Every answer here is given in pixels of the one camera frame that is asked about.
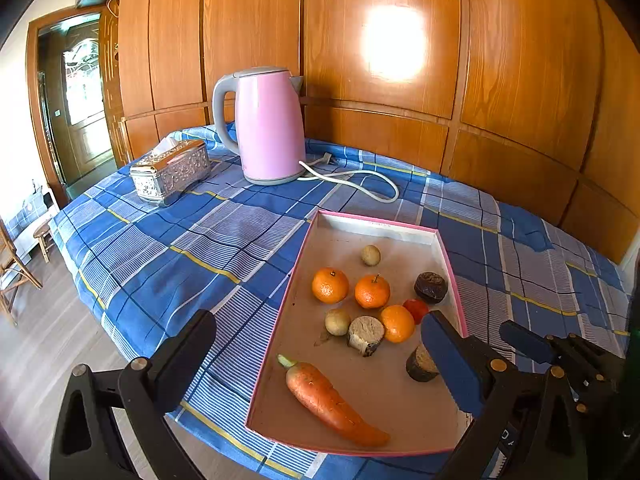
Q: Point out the round brown fruit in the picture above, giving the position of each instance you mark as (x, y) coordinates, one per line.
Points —
(337, 321)

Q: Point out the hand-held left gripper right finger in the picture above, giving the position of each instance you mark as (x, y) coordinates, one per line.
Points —
(450, 360)

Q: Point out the pale-faced cut stem chunk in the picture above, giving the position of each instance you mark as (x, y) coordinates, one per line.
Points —
(366, 332)

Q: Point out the silver embossed tissue box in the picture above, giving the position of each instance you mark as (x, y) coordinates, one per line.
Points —
(175, 175)

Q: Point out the orange carrot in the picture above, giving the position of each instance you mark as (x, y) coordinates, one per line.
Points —
(320, 390)

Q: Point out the dark purple round fruit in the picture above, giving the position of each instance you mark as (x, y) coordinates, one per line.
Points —
(431, 287)

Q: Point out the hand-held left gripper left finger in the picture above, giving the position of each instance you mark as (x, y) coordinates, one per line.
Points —
(185, 355)

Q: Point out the pink electric kettle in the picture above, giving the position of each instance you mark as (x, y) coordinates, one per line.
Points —
(270, 130)

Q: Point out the red tomato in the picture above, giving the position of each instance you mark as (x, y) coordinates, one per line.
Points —
(414, 307)

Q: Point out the dark cut stem chunk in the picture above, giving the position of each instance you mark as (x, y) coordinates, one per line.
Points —
(419, 366)

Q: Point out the rattan wooden chair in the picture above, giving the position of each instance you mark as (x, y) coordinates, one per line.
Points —
(15, 258)

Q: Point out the wooden wardrobe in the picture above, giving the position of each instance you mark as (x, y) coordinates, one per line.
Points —
(500, 60)

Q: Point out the orange tangerine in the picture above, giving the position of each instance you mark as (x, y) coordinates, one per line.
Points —
(372, 292)
(330, 285)
(397, 323)

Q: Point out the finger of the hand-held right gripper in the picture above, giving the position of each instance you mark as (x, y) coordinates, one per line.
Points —
(522, 341)
(597, 392)

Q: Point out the pink-edged cardboard tray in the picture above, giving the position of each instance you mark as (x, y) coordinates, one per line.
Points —
(390, 410)

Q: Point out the small wooden stool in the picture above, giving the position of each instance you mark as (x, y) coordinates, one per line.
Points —
(42, 230)

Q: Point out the blue plaid tablecloth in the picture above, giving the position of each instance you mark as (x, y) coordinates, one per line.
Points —
(200, 230)

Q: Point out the wooden doorway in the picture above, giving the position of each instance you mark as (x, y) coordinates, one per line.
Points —
(32, 110)

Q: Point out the small round tan fruit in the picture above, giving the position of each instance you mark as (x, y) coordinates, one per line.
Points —
(371, 255)

